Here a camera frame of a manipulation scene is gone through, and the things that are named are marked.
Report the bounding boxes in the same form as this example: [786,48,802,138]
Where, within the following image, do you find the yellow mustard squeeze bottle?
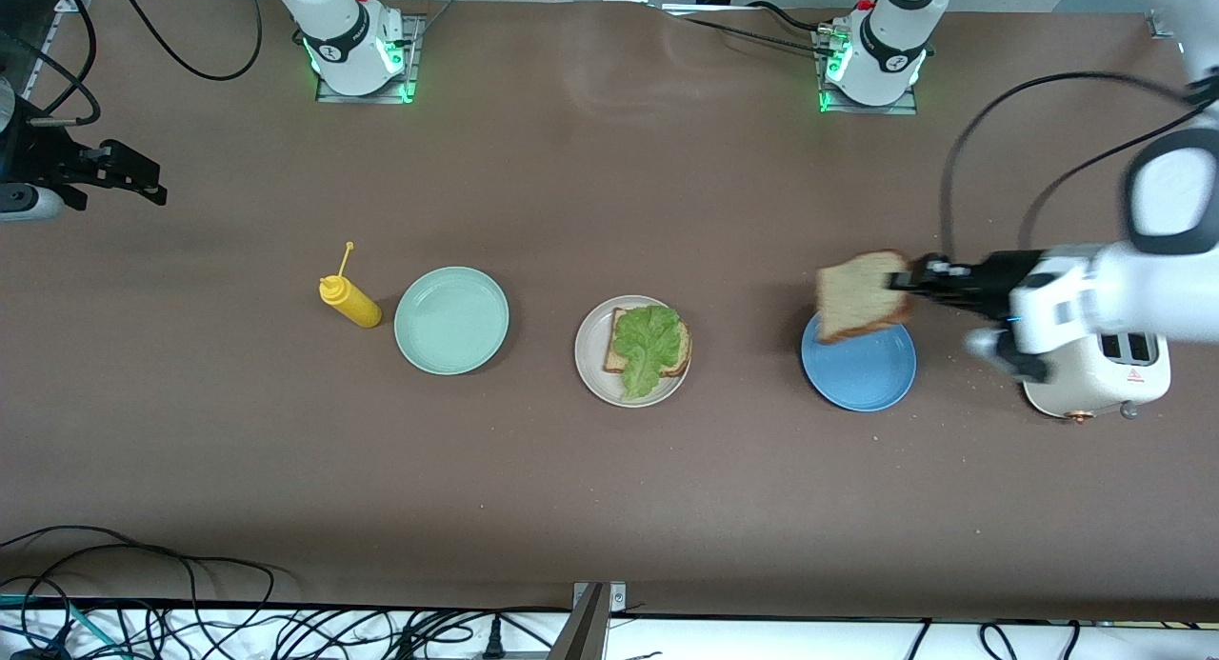
[319,242,384,329]

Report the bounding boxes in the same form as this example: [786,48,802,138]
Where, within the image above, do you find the green lettuce leaf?
[612,304,683,401]

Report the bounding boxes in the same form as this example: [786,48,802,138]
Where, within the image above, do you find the mint green plate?
[393,266,510,376]

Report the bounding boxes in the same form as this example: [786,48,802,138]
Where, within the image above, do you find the black cable loop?
[0,525,277,609]

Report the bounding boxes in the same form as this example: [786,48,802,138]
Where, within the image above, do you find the blue plate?
[800,312,918,412]

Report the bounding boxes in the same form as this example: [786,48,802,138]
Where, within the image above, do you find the metal table bracket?
[548,582,629,660]

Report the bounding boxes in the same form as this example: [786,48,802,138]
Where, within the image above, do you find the teal cable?
[0,593,130,659]

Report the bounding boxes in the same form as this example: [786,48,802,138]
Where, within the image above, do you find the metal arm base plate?
[814,27,920,116]
[314,14,427,105]

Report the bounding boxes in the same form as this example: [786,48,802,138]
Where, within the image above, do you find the long black cable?
[938,72,1219,259]
[0,0,264,128]

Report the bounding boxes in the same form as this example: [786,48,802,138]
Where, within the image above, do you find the cream white toaster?
[1024,331,1172,423]

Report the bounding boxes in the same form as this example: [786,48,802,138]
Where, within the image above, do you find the black base cables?
[657,1,844,56]

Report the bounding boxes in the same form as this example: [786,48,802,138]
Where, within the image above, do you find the black cable tangle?
[0,598,572,660]

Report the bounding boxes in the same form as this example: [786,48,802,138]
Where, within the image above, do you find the beige plate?
[573,294,692,409]

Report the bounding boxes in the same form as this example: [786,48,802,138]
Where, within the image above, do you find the brown bread slice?
[816,250,917,346]
[604,307,693,378]

